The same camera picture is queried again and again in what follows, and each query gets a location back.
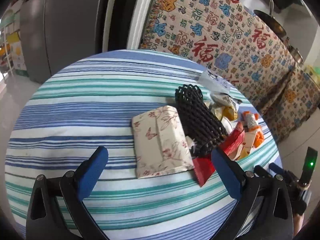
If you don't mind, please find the yellow white snack wrapper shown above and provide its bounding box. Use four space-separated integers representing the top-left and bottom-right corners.
210 93 242 121

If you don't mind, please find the floral tissue pack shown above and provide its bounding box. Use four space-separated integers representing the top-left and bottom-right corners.
132 105 194 179

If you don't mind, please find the black wok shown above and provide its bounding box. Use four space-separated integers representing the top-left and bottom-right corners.
253 0 287 38

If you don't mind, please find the grey refrigerator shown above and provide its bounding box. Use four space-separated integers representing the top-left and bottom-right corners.
20 0 108 83

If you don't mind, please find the person's right hand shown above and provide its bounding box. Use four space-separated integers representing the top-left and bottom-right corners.
293 213 304 236

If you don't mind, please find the yellow green container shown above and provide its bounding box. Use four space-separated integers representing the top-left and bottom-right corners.
304 65 320 86

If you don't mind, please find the steel pot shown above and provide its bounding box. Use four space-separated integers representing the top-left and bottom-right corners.
284 37 303 64

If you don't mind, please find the small orange white wrapper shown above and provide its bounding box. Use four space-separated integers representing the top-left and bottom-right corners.
242 111 265 148

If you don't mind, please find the black foam fruit net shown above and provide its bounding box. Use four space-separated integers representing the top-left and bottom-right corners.
175 84 228 158

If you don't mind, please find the red snack wrapper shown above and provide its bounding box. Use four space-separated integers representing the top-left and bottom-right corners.
193 122 245 187

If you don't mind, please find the patterned Chinese character blanket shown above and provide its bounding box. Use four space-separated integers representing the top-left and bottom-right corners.
140 0 295 105

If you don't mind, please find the white storage rack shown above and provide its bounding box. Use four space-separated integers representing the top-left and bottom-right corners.
1 9 20 78

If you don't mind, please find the yellow cardboard box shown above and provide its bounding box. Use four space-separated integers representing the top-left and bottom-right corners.
7 31 29 77

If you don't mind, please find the striped blue green tablecloth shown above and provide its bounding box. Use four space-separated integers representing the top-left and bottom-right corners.
4 49 283 240

